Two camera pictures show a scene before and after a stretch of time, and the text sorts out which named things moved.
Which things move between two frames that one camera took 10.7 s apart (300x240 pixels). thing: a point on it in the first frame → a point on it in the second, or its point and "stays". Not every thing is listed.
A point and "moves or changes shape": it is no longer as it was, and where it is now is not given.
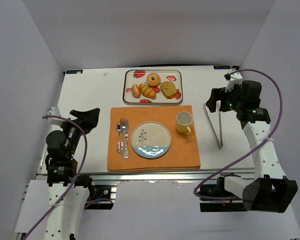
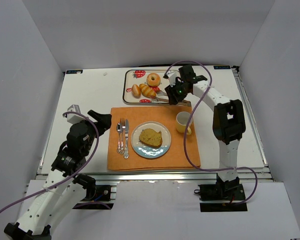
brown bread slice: x=168 y=89 moves or changes shape
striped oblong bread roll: x=147 y=91 stays
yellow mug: x=183 y=119 stays
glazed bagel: x=153 y=79 stays
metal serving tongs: x=220 y=145 moves or changes shape
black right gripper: x=220 y=96 → x=172 y=95
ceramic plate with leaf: x=151 y=139 stays
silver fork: x=122 y=127 stays
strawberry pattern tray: x=153 y=87 stays
